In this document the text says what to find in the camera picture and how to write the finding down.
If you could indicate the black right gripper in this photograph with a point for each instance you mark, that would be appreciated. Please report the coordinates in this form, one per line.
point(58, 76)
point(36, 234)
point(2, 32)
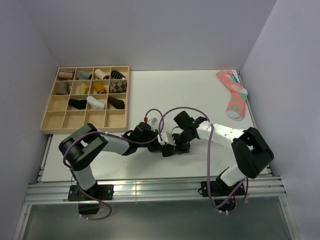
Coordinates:
point(178, 148)

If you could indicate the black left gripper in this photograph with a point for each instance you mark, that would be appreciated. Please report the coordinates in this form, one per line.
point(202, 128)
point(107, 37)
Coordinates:
point(156, 147)

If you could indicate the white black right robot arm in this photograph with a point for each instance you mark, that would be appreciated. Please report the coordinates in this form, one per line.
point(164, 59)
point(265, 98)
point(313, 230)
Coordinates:
point(252, 153)

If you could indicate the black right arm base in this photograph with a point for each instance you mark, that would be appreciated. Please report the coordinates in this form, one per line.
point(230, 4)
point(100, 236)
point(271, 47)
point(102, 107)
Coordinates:
point(220, 189)

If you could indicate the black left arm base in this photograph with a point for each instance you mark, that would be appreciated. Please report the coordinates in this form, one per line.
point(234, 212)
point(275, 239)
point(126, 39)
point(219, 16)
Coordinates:
point(100, 192)

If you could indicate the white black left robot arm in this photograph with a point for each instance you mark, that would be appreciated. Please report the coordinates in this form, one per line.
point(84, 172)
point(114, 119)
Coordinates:
point(81, 148)

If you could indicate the dark brown rolled sock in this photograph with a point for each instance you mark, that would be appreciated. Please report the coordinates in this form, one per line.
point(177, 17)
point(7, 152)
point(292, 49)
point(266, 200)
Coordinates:
point(116, 103)

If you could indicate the pink patterned sock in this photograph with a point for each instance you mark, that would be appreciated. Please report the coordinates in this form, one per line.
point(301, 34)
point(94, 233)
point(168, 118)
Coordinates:
point(236, 108)

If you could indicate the brown checkered rolled sock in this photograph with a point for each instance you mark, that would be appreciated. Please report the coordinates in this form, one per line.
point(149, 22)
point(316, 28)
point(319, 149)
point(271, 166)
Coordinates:
point(118, 87)

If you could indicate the white rolled sock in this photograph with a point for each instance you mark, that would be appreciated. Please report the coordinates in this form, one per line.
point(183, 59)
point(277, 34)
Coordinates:
point(95, 103)

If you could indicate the wooden compartment tray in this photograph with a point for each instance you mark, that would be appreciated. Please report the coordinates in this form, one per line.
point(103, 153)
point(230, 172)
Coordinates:
point(60, 118)

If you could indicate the mustard yellow rolled sock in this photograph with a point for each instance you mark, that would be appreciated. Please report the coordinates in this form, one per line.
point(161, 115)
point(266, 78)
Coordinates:
point(99, 88)

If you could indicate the black white striped sock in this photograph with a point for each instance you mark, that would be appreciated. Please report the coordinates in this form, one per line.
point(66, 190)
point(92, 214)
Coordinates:
point(117, 75)

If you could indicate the black rolled sock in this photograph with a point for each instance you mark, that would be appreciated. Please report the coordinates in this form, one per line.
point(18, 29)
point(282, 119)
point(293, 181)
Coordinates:
point(78, 104)

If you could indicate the pale yellow rolled sock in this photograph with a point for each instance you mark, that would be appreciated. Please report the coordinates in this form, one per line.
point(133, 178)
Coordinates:
point(83, 89)

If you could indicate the cream rolled sock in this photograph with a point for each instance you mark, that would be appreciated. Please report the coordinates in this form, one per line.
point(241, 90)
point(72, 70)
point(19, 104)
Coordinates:
point(101, 75)

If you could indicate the grey rolled sock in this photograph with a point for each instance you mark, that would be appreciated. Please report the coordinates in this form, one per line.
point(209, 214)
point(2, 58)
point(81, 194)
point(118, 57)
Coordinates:
point(83, 75)

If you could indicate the taupe rolled sock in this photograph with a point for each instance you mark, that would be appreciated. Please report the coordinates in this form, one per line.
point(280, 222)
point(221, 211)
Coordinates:
point(62, 89)

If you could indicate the beige purple rolled sock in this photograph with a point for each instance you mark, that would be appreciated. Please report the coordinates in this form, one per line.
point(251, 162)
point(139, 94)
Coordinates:
point(66, 74)

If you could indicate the aluminium frame rail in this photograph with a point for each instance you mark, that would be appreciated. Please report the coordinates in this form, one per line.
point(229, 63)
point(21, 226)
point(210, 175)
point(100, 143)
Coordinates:
point(171, 189)

